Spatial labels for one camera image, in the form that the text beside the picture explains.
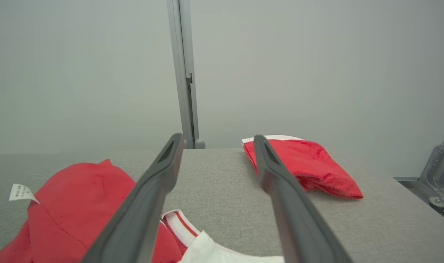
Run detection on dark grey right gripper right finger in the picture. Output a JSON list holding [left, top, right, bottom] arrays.
[[254, 135, 354, 263]]

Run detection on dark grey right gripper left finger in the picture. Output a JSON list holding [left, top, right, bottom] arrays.
[[81, 133, 186, 263]]

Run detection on red shorts with white stripe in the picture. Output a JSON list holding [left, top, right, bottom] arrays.
[[241, 135, 364, 199]]

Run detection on red basketball jersey white sleeves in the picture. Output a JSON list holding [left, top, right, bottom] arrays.
[[0, 158, 285, 263]]

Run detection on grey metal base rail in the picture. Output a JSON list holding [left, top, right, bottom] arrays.
[[394, 177, 444, 225]]

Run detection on grey metal frame bracket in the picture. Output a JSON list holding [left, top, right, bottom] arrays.
[[419, 117, 444, 209]]

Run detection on grey metal partition post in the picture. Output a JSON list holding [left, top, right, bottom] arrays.
[[166, 0, 201, 149]]

